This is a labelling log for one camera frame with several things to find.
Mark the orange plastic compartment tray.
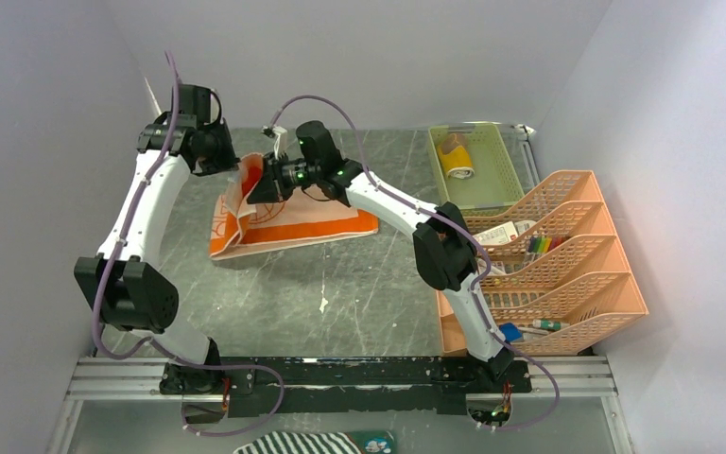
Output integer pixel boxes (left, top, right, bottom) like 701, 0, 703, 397
436, 291, 488, 357

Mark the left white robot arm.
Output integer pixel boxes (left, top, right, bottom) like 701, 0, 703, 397
74, 83, 239, 395

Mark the aluminium frame rail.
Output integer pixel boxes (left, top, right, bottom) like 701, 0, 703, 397
47, 356, 636, 453

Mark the green white marker pen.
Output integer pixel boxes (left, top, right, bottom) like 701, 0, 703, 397
532, 319, 568, 332

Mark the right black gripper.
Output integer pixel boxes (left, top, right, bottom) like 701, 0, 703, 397
248, 150, 321, 205

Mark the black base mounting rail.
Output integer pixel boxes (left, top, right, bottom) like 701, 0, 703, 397
154, 356, 531, 417

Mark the white label box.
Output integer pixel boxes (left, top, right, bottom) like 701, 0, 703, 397
474, 221, 519, 247

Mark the orange white towel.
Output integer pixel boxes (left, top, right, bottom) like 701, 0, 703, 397
208, 153, 379, 261

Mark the teal cartoon card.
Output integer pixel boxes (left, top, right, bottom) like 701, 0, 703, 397
345, 430, 397, 454

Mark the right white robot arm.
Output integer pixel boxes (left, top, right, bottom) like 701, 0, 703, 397
247, 120, 514, 392

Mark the colourful markers set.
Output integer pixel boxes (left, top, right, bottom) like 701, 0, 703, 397
526, 236, 569, 254

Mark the orange plastic file organizer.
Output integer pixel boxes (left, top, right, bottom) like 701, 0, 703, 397
466, 170, 648, 356

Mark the blue cap item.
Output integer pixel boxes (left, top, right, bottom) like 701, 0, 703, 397
498, 323, 523, 343

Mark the black white striped cloth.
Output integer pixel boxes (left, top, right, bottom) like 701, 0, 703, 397
233, 431, 362, 454

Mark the brown yellow bear towel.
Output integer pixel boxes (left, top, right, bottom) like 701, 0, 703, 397
436, 132, 475, 180

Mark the green plastic basket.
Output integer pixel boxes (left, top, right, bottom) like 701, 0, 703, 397
427, 122, 525, 214

